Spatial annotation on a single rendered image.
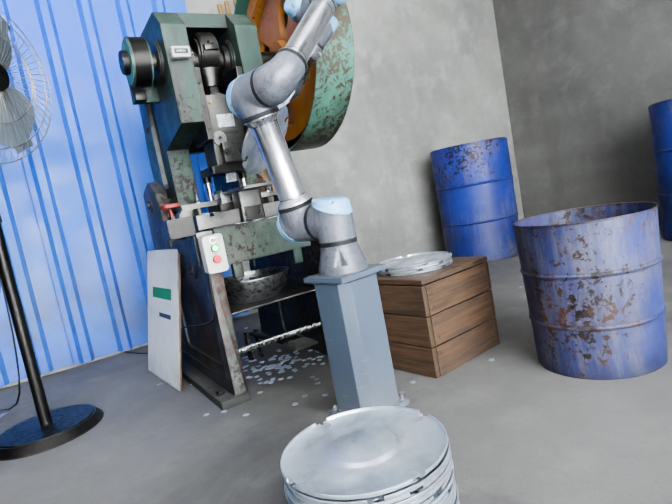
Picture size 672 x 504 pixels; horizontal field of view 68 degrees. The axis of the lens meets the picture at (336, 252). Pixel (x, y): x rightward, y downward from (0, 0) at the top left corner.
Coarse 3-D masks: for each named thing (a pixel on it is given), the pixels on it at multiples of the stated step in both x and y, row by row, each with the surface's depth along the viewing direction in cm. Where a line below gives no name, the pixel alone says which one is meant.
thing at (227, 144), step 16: (208, 96) 199; (224, 96) 203; (224, 112) 203; (224, 128) 203; (240, 128) 206; (208, 144) 205; (224, 144) 200; (240, 144) 203; (208, 160) 209; (224, 160) 200; (240, 160) 204
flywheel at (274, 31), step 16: (256, 0) 228; (272, 0) 223; (256, 16) 235; (272, 16) 226; (288, 16) 214; (272, 32) 229; (288, 32) 217; (272, 48) 225; (304, 96) 217; (288, 112) 233; (304, 112) 214; (288, 128) 229; (304, 128) 217
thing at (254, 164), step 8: (280, 112) 183; (280, 120) 186; (248, 128) 170; (248, 136) 171; (248, 144) 173; (256, 144) 178; (248, 152) 176; (256, 152) 181; (248, 160) 179; (256, 160) 184; (248, 168) 182; (256, 168) 187; (264, 168) 193
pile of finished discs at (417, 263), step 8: (400, 256) 208; (408, 256) 207; (416, 256) 199; (424, 256) 195; (432, 256) 195; (440, 256) 191; (448, 256) 185; (392, 264) 194; (400, 264) 190; (408, 264) 187; (416, 264) 183; (424, 264) 185; (432, 264) 180; (440, 264) 182; (448, 264) 185; (384, 272) 187; (392, 272) 184; (400, 272) 182; (408, 272) 180; (416, 272) 180; (424, 272) 180
